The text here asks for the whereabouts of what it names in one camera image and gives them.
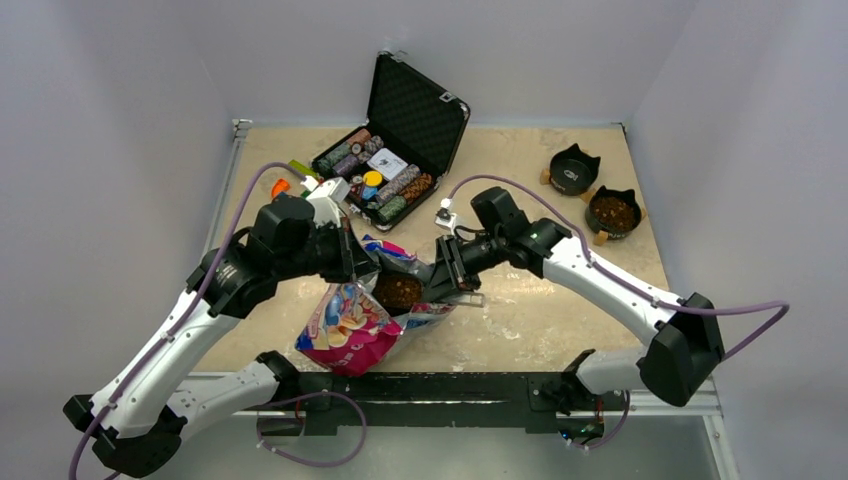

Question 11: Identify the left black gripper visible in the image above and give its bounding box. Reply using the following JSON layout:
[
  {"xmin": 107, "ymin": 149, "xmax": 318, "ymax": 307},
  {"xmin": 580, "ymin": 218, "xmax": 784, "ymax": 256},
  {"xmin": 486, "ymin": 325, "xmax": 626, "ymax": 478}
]
[{"xmin": 273, "ymin": 215, "xmax": 381, "ymax": 282}]

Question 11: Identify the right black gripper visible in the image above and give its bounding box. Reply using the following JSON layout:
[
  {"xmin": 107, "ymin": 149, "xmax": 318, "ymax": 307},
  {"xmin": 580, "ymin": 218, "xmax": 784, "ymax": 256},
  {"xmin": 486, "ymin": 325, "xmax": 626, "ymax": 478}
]
[{"xmin": 423, "ymin": 229, "xmax": 507, "ymax": 306}]

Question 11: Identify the clear plastic scoop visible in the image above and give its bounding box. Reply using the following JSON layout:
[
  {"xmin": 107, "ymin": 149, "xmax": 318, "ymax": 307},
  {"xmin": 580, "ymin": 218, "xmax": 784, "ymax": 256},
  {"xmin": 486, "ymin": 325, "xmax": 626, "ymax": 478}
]
[{"xmin": 446, "ymin": 292, "xmax": 486, "ymax": 308}]

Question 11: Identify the pink blue pet food bag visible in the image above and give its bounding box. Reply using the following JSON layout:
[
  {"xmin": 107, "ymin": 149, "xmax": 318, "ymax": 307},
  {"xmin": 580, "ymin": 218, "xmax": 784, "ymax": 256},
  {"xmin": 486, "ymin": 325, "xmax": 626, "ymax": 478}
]
[{"xmin": 294, "ymin": 235, "xmax": 456, "ymax": 377}]

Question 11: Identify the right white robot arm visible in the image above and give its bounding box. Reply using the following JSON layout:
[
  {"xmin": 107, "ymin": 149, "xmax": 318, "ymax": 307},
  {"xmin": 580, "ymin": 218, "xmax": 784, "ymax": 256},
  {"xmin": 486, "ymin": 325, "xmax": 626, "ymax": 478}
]
[{"xmin": 422, "ymin": 187, "xmax": 725, "ymax": 411}]

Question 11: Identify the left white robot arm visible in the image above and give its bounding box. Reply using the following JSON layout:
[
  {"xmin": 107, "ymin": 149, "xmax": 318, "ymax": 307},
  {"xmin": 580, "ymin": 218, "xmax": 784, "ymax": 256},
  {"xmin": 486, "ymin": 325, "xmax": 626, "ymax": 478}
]
[{"xmin": 63, "ymin": 192, "xmax": 368, "ymax": 478}]

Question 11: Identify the orange toy piece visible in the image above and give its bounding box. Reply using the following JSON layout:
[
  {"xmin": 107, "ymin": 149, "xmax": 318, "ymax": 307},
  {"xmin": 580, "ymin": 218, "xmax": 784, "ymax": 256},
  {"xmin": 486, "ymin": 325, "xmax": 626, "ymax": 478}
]
[{"xmin": 270, "ymin": 178, "xmax": 291, "ymax": 199}]

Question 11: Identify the yellow round chip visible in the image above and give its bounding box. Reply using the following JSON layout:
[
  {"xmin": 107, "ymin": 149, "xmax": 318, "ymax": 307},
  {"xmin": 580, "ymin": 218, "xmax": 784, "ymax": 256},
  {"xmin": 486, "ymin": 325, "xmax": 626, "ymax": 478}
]
[{"xmin": 363, "ymin": 170, "xmax": 383, "ymax": 188}]

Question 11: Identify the green toy piece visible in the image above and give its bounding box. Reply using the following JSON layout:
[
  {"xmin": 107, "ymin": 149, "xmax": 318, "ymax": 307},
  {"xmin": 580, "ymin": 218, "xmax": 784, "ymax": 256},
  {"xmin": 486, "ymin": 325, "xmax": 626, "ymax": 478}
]
[{"xmin": 288, "ymin": 160, "xmax": 321, "ymax": 181}]

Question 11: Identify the white card box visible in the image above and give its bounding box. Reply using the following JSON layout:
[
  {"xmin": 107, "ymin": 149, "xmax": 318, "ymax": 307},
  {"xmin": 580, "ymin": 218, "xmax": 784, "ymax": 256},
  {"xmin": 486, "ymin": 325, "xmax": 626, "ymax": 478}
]
[{"xmin": 367, "ymin": 148, "xmax": 408, "ymax": 181}]

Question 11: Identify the wooden bowl stand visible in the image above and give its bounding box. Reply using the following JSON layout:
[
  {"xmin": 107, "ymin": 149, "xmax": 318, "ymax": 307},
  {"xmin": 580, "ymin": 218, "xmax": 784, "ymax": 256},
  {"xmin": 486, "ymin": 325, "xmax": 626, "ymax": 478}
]
[{"xmin": 539, "ymin": 168, "xmax": 647, "ymax": 247}]

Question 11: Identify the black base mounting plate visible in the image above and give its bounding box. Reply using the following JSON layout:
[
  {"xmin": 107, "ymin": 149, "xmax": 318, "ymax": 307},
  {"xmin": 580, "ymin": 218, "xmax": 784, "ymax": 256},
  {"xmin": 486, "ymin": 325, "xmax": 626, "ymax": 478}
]
[{"xmin": 254, "ymin": 372, "xmax": 625, "ymax": 436}]

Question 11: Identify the far black cat bowl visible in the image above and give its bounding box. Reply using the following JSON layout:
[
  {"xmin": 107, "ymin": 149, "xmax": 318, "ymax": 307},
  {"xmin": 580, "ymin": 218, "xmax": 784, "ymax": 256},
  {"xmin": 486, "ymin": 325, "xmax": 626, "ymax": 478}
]
[{"xmin": 548, "ymin": 143, "xmax": 601, "ymax": 196}]

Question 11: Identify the black cat bowl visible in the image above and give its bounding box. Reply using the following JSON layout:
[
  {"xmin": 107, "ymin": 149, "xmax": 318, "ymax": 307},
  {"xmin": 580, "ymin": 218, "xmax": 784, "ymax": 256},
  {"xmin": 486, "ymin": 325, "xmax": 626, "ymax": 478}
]
[
  {"xmin": 548, "ymin": 143, "xmax": 601, "ymax": 196},
  {"xmin": 584, "ymin": 185, "xmax": 644, "ymax": 241}
]

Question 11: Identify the black poker chip case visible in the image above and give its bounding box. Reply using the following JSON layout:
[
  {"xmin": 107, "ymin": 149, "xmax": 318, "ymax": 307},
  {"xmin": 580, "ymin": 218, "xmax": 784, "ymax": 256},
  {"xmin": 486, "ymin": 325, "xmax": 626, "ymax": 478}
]
[{"xmin": 308, "ymin": 51, "xmax": 471, "ymax": 231}]

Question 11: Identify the near black cat bowl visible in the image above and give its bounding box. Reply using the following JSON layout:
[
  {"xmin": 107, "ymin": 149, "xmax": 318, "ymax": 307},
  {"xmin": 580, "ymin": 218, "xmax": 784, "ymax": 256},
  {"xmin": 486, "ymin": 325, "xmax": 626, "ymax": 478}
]
[{"xmin": 584, "ymin": 185, "xmax": 644, "ymax": 241}]

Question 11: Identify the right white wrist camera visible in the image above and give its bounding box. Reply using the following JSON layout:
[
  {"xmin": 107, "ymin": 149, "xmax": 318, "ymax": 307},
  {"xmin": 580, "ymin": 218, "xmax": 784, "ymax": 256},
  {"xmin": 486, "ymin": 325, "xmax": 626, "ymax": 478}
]
[{"xmin": 434, "ymin": 198, "xmax": 461, "ymax": 235}]

